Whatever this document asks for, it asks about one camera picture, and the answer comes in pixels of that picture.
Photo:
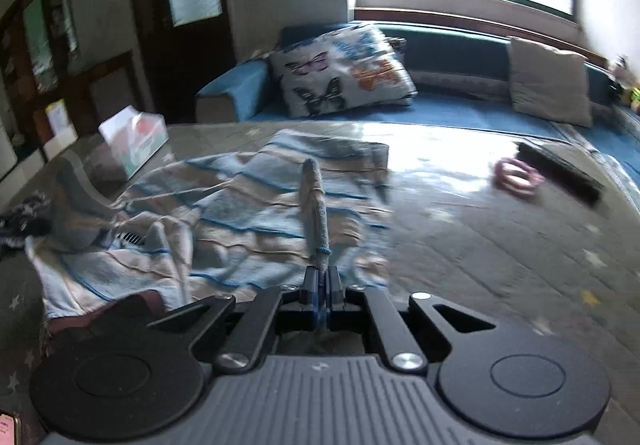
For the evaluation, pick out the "grey square cushion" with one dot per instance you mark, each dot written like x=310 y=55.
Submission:
x=549 y=83

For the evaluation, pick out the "dark patterned cloth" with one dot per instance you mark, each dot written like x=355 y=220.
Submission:
x=30 y=217

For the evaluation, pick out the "blue striped knit garment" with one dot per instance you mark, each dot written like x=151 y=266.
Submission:
x=232 y=222

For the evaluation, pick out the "black remote control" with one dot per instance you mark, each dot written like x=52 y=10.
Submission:
x=562 y=172

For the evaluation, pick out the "dark wooden door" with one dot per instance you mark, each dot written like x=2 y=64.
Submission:
x=184 y=44

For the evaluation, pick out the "butterfly print pillow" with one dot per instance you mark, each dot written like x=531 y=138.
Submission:
x=344 y=69

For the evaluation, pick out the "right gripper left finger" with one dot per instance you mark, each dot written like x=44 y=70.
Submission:
x=310 y=297

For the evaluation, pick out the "smartphone with pink screen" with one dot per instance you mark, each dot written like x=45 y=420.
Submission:
x=10 y=430

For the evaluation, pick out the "tissue box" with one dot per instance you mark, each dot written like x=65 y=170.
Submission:
x=134 y=137

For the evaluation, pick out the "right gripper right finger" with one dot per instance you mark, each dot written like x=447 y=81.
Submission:
x=334 y=294

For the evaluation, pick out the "dark wooden cabinet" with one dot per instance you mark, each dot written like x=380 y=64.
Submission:
x=41 y=69

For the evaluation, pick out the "blue sofa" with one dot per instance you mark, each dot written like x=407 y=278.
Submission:
x=462 y=80

